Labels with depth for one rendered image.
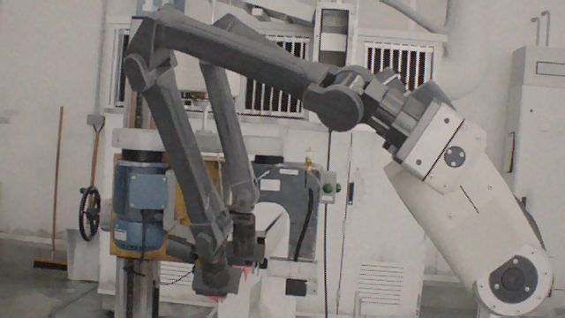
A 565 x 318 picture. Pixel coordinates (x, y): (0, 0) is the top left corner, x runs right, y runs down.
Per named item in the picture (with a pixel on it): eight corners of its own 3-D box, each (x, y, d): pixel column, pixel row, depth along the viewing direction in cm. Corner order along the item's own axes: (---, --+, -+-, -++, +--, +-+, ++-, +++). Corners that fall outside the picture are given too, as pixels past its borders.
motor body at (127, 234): (156, 255, 202) (161, 163, 200) (104, 249, 203) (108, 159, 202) (169, 246, 217) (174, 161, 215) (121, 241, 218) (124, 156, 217)
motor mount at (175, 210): (172, 231, 201) (175, 171, 200) (148, 229, 202) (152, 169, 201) (194, 218, 229) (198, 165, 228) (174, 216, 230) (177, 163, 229)
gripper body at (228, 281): (197, 267, 165) (192, 248, 160) (243, 272, 164) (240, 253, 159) (192, 291, 161) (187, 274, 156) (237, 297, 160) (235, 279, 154)
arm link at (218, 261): (216, 263, 150) (229, 242, 154) (186, 252, 152) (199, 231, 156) (220, 281, 155) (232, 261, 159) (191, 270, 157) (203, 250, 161)
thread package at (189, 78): (222, 96, 198) (227, 32, 197) (161, 93, 200) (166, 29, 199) (232, 98, 214) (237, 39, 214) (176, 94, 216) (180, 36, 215)
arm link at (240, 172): (212, 33, 179) (220, 37, 190) (189, 39, 180) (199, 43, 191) (257, 206, 181) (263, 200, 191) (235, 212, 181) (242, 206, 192)
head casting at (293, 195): (313, 262, 217) (321, 161, 216) (229, 255, 220) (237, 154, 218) (320, 246, 247) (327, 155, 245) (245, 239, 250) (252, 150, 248)
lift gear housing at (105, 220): (113, 235, 228) (115, 200, 227) (96, 233, 229) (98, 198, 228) (124, 230, 238) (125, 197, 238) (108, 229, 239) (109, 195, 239)
